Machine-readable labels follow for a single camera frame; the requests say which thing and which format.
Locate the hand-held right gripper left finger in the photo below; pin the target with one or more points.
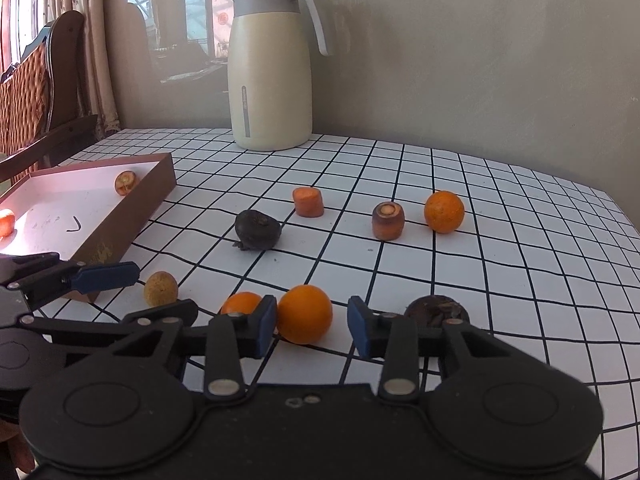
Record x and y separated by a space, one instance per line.
267 329

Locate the cream thermos jug grey lid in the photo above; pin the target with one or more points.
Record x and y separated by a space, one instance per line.
270 85

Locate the white checked tablecloth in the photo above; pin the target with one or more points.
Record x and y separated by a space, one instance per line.
500 260

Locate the brown-topped carrot piece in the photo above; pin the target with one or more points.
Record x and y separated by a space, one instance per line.
387 222

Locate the dark water chestnut with tuft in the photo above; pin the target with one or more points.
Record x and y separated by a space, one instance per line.
257 227

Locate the beige patterned curtain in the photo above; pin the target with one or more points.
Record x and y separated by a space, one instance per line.
95 35

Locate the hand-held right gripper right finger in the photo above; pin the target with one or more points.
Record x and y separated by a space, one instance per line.
361 332

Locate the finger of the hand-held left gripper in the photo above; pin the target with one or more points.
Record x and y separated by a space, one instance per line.
107 276
165 312

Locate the yellowish longan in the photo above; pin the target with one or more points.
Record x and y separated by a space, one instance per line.
160 288

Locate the wooden sofa with orange cushion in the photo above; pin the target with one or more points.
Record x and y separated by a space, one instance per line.
30 90

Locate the small orange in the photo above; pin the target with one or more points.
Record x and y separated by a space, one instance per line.
240 304

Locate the window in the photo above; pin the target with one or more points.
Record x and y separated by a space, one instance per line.
22 5

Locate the brown nut-like fruit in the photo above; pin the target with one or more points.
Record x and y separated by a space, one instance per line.
126 182

